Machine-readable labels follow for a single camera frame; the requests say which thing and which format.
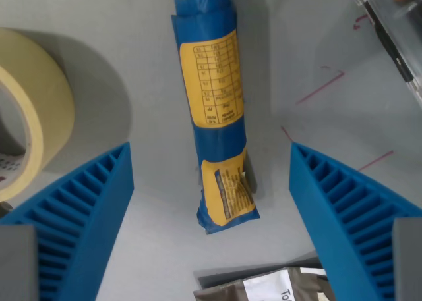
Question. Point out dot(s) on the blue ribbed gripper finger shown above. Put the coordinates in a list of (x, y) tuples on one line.
[(82, 215), (343, 222)]

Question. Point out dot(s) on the blue bag with yellow labels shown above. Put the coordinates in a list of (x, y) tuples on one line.
[(219, 110)]

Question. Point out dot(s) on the brown tobacco pouch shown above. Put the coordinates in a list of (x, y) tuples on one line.
[(270, 286)]

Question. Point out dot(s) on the beige masking tape roll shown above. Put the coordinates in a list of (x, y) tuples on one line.
[(36, 116)]

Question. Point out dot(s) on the clear plastic case with tool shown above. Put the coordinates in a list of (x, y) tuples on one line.
[(392, 31)]

